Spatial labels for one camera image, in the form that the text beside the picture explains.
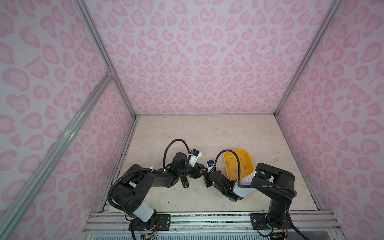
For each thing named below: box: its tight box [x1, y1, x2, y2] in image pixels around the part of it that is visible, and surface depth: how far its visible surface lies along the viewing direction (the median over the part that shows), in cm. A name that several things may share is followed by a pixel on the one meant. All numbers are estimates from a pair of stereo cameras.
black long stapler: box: [180, 176, 190, 189], surface depth 87 cm
